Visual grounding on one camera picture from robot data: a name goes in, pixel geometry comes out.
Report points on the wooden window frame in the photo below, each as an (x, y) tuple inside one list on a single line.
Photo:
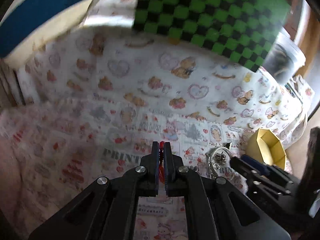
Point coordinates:
[(303, 26)]

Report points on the yellow octagonal jewelry box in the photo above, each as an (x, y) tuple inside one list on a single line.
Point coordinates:
[(266, 148)]

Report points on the strawberry print bed sheet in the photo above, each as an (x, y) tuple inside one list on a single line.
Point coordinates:
[(53, 151)]

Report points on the striped Paris tote bag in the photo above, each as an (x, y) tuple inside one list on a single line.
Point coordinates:
[(20, 25)]

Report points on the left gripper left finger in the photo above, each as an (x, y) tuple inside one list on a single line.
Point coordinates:
[(150, 178)]

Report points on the clear plastic lidded tub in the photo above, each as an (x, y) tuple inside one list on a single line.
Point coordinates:
[(284, 59)]

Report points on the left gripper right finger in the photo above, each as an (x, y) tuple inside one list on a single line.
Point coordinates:
[(173, 181)]

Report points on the teddy bear print cloth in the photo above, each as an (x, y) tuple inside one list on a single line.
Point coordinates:
[(145, 73)]

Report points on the green black checkered box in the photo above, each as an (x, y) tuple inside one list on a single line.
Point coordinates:
[(240, 30)]

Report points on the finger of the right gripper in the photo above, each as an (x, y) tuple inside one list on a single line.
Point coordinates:
[(252, 176), (262, 168)]

